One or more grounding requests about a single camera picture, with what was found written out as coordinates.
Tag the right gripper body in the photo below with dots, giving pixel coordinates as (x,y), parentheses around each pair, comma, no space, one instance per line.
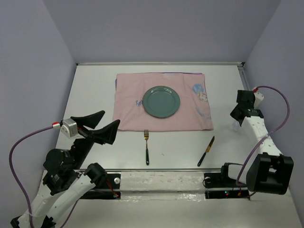
(232,112)

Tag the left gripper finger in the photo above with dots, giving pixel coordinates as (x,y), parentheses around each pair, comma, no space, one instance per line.
(106,135)
(90,121)

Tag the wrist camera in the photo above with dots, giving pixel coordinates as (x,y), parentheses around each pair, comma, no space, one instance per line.
(67,127)
(259,97)

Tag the clear drinking glass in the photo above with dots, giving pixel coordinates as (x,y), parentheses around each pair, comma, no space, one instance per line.
(236,126)

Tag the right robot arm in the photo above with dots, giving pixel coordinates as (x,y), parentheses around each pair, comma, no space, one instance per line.
(266,169)

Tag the pink cloth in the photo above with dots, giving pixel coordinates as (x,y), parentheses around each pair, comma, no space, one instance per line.
(193,113)

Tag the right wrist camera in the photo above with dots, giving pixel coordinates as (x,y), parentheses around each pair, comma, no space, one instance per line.
(259,97)

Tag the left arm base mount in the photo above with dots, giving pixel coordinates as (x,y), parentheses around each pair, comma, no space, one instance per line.
(108,190)

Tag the gold knife green handle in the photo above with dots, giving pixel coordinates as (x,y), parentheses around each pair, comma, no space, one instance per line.
(206,151)

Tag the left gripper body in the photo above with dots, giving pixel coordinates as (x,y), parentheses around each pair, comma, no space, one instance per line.
(82,147)

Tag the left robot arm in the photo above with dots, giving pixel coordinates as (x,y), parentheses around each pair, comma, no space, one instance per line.
(64,184)

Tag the teal plate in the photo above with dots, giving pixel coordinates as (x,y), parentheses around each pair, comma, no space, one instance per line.
(161,101)

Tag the gold fork green handle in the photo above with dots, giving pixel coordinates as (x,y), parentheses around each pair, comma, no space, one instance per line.
(146,137)

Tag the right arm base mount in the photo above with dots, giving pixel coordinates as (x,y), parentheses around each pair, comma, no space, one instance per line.
(218,187)

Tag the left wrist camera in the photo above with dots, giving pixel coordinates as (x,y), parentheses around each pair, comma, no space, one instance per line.
(67,127)

